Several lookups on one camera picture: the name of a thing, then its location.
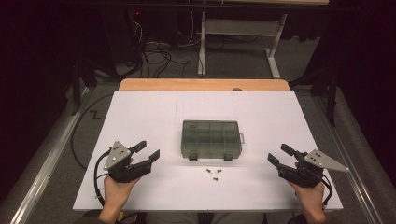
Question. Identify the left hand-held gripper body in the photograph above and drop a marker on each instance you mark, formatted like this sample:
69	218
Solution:
118	160

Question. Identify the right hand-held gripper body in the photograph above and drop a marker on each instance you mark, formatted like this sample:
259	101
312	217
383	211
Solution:
306	174

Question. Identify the grey plastic compartment box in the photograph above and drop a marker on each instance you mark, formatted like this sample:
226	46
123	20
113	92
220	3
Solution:
211	140

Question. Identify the person's right hand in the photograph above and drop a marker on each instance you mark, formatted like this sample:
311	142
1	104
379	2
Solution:
309	197

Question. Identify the person's left hand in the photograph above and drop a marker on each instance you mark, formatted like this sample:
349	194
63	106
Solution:
116	194

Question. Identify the white board sheet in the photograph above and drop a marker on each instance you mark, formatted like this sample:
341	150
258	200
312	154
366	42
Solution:
149	124

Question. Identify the black metal stand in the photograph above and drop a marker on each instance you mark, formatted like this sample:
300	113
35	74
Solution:
331	93
76	90

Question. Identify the dark computer case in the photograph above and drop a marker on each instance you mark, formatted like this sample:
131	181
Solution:
124	34

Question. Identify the aluminium floor rail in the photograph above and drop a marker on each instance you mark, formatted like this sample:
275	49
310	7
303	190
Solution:
46	168
351	174

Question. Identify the white metal desk frame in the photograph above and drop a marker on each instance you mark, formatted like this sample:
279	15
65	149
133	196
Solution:
239	28

